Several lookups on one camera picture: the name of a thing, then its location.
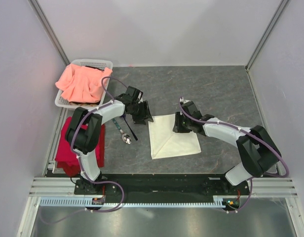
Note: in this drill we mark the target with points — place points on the red folded cloth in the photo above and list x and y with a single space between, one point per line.
67 160

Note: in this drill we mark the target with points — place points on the left aluminium frame post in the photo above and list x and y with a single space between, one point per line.
48 29

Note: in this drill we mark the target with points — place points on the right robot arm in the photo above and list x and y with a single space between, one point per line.
256 149

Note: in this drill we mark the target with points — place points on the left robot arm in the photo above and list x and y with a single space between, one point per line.
84 130

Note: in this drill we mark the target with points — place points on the white cloth napkin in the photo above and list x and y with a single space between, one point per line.
165 143

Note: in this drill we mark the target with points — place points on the right aluminium frame post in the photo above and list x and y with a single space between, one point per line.
267 32

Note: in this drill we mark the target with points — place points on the aluminium frame post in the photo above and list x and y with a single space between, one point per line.
48 29
267 32

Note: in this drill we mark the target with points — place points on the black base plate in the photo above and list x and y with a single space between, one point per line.
205 185

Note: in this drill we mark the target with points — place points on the green handled metal spoon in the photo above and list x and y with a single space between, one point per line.
125 137

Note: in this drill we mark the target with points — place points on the salmon pink cloth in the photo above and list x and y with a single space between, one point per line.
82 84

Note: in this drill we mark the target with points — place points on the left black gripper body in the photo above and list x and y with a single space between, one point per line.
138 112

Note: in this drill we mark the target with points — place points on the slotted cable duct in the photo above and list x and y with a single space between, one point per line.
104 202

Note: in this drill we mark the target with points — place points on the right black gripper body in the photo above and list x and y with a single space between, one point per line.
182 125

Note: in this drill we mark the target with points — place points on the purple handled spoon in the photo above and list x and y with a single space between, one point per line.
134 135

